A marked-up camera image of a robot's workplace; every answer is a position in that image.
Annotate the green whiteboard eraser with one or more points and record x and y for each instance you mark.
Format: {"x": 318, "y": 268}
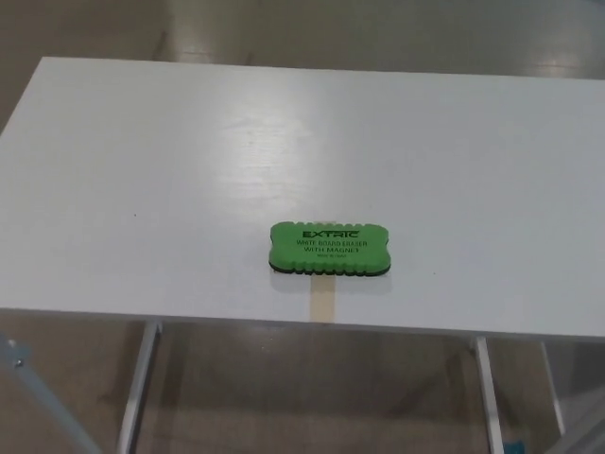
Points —
{"x": 326, "y": 248}

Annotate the beige masking tape strip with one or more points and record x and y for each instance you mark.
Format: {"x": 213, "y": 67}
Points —
{"x": 322, "y": 298}

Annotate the white table leg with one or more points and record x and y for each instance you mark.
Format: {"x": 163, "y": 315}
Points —
{"x": 139, "y": 388}
{"x": 489, "y": 392}
{"x": 553, "y": 388}

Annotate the teal patterned object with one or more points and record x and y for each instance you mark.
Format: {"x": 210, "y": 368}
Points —
{"x": 515, "y": 447}

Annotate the grey metal frame bar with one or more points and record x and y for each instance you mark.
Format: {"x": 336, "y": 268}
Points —
{"x": 42, "y": 397}

